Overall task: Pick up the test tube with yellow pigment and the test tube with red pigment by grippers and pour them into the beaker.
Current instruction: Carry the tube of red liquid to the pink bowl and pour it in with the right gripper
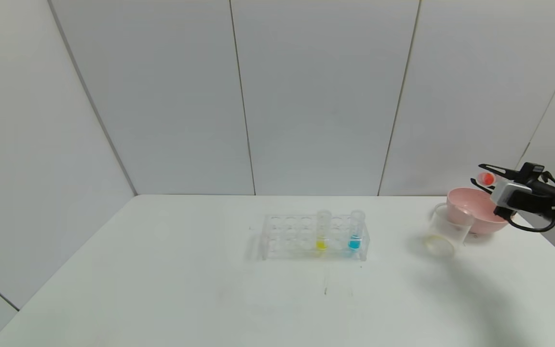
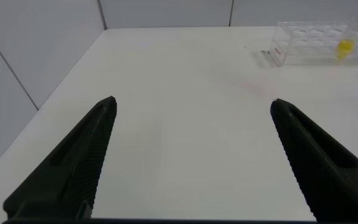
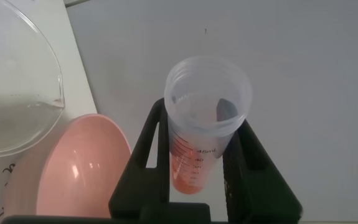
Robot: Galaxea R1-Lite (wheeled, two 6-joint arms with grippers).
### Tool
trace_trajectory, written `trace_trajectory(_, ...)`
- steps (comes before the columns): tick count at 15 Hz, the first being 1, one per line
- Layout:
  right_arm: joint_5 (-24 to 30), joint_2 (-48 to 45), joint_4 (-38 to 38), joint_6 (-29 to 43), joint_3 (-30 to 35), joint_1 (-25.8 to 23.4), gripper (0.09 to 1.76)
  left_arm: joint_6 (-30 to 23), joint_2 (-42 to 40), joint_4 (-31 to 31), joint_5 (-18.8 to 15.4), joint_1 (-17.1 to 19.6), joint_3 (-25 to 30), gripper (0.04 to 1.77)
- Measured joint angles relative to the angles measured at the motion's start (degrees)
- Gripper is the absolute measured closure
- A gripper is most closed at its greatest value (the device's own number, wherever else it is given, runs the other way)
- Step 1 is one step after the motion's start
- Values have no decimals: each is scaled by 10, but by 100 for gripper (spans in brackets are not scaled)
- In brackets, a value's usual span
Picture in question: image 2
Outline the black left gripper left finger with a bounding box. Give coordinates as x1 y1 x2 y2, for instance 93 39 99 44
2 95 118 220

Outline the clear plastic test tube rack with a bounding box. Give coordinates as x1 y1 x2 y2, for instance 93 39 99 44
268 20 358 67

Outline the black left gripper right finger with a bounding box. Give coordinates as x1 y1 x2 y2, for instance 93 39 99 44
270 98 358 223

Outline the test tube with yellow pigment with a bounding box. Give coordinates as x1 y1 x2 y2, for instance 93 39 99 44
336 0 358 60

